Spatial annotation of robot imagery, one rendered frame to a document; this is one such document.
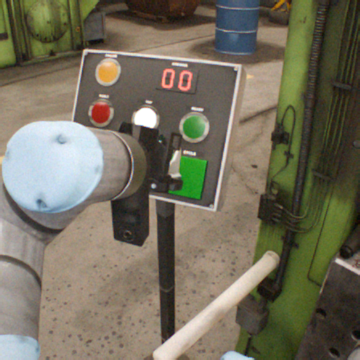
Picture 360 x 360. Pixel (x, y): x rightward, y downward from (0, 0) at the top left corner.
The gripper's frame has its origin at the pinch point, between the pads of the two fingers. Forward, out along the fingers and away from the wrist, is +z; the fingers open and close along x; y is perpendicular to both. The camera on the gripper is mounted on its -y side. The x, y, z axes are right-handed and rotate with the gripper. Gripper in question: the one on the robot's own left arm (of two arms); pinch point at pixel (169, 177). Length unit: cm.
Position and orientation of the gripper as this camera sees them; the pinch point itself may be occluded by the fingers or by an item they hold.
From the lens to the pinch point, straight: 63.7
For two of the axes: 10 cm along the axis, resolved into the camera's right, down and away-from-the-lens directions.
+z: 3.0, -0.3, 9.5
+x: -9.3, -2.1, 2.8
